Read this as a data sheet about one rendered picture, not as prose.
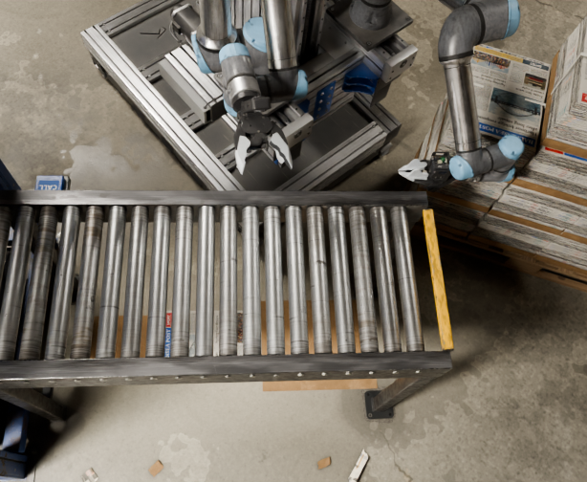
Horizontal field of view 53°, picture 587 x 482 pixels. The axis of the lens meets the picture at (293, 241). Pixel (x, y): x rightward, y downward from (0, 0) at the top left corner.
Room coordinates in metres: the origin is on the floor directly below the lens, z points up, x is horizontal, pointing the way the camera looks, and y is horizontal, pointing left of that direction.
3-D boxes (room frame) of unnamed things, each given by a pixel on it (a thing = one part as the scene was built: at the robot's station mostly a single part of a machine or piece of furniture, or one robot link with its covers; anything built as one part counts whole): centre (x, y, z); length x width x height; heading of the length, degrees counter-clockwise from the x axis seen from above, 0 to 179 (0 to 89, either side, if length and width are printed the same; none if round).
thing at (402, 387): (0.45, -0.46, 0.34); 0.06 x 0.06 x 0.68; 13
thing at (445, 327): (0.69, -0.43, 0.81); 0.43 x 0.03 x 0.02; 13
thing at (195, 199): (0.80, 0.27, 0.74); 1.34 x 0.05 x 0.12; 103
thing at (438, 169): (1.07, -0.43, 0.79); 0.12 x 0.08 x 0.09; 103
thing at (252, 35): (1.24, 0.21, 0.98); 0.13 x 0.12 x 0.14; 115
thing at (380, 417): (0.45, -0.46, 0.01); 0.14 x 0.13 x 0.01; 13
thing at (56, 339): (0.47, 0.60, 0.77); 0.47 x 0.05 x 0.05; 13
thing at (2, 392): (0.18, 0.74, 0.34); 0.06 x 0.06 x 0.68; 13
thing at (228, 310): (0.57, 0.16, 0.77); 0.47 x 0.05 x 0.05; 13
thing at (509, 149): (1.10, -0.57, 0.89); 0.11 x 0.08 x 0.11; 122
